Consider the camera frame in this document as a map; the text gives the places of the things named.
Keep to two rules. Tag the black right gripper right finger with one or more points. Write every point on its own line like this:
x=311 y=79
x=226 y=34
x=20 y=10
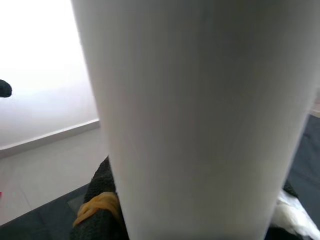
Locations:
x=290 y=190

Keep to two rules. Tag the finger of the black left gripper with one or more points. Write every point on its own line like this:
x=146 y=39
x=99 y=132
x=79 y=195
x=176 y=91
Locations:
x=5 y=88

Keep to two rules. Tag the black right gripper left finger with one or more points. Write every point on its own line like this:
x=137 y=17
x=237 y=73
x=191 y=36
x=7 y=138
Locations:
x=100 y=180

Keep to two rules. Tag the white plastic table leg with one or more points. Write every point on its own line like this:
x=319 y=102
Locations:
x=200 y=112

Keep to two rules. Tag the yellow rubber band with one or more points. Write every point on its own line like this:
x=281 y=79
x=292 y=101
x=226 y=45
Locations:
x=97 y=202

